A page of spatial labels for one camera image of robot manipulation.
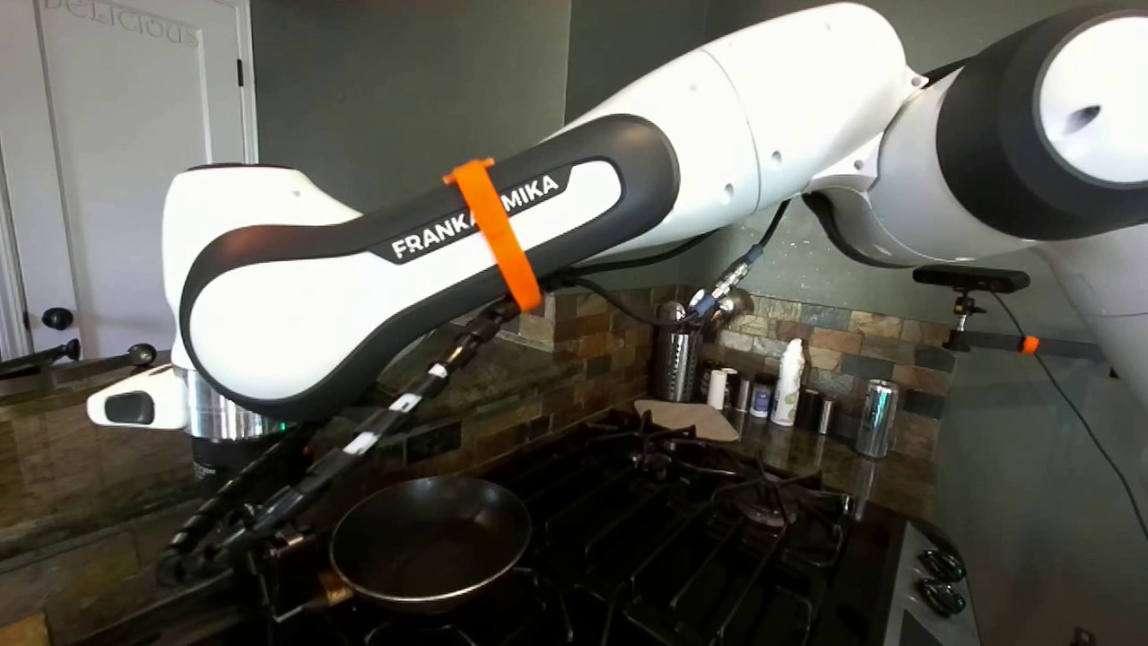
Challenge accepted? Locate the white squeeze bottle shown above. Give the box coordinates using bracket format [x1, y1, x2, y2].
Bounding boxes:
[770, 339, 805, 428]

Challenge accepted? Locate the black gas stove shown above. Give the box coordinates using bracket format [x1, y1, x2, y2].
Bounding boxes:
[213, 415, 980, 646]

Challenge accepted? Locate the black bar with ball end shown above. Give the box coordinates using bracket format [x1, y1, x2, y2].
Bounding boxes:
[0, 339, 161, 381]

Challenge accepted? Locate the white small shaker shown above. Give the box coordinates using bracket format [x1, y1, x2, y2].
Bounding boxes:
[707, 365, 735, 409]

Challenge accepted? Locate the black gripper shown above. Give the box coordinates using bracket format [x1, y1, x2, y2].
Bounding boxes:
[157, 430, 314, 584]

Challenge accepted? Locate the black door knob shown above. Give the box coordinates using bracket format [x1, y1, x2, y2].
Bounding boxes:
[41, 310, 74, 330]

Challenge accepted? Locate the dark frying pan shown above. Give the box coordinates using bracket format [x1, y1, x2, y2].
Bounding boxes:
[278, 479, 535, 626]

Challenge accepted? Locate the orange strap on arm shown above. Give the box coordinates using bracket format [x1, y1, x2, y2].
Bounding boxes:
[442, 156, 549, 317]

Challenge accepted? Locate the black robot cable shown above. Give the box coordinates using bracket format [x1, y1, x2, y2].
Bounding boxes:
[164, 194, 801, 579]

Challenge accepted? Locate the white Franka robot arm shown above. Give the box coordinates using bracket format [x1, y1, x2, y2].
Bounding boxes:
[85, 0, 1148, 450]

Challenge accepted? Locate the stove control knob lower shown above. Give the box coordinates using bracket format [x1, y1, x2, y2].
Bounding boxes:
[917, 583, 964, 618]

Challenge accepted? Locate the stove control knob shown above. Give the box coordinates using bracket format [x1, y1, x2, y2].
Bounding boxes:
[917, 583, 964, 618]
[917, 548, 964, 583]

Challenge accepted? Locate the white door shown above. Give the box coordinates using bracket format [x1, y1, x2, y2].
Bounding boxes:
[0, 0, 257, 358]

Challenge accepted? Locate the dark small jar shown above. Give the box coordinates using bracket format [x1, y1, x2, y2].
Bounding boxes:
[798, 389, 835, 436]

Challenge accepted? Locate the steel utensil holder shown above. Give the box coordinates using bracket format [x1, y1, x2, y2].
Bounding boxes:
[653, 287, 749, 401]

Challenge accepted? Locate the black camera on stand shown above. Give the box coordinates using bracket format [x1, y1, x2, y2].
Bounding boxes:
[913, 263, 1117, 375]

